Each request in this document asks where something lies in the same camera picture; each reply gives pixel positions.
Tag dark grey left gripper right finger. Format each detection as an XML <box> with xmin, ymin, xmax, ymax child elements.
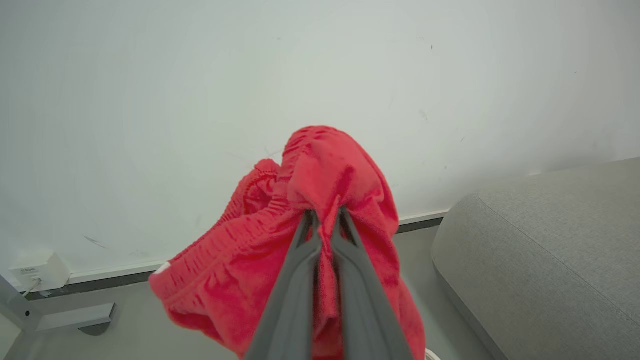
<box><xmin>330</xmin><ymin>206</ymin><xmax>415</xmax><ymax>360</ymax></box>

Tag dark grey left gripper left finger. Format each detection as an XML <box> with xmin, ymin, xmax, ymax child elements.
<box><xmin>244</xmin><ymin>209</ymin><xmax>322</xmax><ymax>360</ymax></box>

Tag red shorts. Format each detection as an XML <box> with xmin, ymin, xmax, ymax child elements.
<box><xmin>149</xmin><ymin>125</ymin><xmax>427</xmax><ymax>360</ymax></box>

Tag grey fabric sofa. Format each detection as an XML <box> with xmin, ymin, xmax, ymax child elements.
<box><xmin>431</xmin><ymin>157</ymin><xmax>640</xmax><ymax>360</ymax></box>

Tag black caster wheel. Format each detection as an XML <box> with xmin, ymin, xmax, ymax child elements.
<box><xmin>77</xmin><ymin>322</ymin><xmax>112</xmax><ymax>337</ymax></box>

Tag white wall socket box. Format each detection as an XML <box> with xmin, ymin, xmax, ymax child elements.
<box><xmin>9</xmin><ymin>251</ymin><xmax>72</xmax><ymax>293</ymax></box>

